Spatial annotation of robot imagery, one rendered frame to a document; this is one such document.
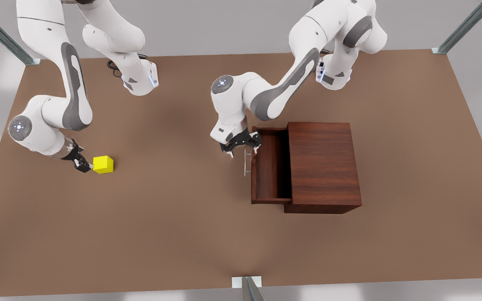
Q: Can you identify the wooden drawer with silver handle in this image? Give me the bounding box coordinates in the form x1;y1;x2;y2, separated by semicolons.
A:
244;127;292;205

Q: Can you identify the silver frame post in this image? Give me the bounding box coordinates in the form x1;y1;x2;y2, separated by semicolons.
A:
431;0;482;55
232;276;264;301
0;2;41;66

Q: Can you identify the yellow cube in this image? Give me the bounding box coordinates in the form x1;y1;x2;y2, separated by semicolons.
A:
93;156;115;174

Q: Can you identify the dark wooden cabinet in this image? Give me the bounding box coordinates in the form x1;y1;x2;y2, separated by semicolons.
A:
284;122;362;214

